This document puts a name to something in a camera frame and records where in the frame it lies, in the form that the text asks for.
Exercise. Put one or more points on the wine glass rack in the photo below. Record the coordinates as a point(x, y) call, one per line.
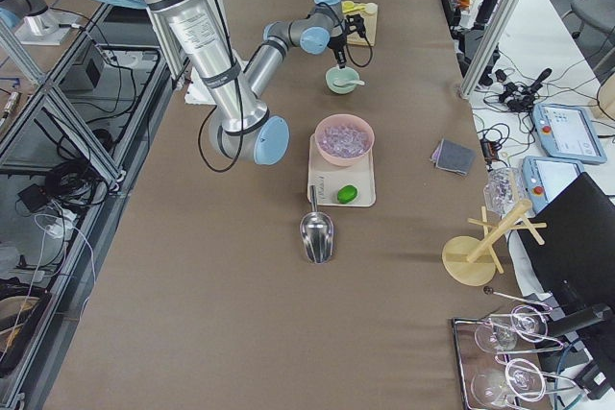
point(513, 359)

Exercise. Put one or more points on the pink bowl of ice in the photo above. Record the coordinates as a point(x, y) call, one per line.
point(344, 139)

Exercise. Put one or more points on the wooden cutting board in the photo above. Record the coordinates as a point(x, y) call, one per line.
point(370, 21)

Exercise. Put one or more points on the yellow plastic knife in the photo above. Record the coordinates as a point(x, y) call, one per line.
point(353, 8)

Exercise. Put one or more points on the steel ice scoop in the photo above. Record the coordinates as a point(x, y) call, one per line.
point(317, 232)

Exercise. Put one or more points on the green ceramic bowl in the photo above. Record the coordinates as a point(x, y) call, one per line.
point(345, 73)

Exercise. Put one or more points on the black monitor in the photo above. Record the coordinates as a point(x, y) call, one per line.
point(576, 262)

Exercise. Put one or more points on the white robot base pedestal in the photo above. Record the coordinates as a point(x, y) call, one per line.
point(197, 92)

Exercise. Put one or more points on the wooden cup stand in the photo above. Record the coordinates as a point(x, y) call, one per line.
point(474, 262)

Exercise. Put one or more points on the beige rectangular tray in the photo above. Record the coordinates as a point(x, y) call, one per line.
point(329, 179)

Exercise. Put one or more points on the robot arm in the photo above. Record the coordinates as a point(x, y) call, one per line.
point(241, 125)

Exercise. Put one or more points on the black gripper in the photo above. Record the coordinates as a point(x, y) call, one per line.
point(337, 47)

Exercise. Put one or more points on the grey folded cloth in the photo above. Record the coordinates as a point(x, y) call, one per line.
point(452, 157)

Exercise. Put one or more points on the white plastic spoon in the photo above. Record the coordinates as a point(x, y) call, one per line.
point(355, 82)

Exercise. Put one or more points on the teach pendant tablet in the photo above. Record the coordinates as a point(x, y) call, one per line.
point(567, 132)
point(546, 177)

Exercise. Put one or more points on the green lime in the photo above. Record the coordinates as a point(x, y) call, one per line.
point(346, 194)

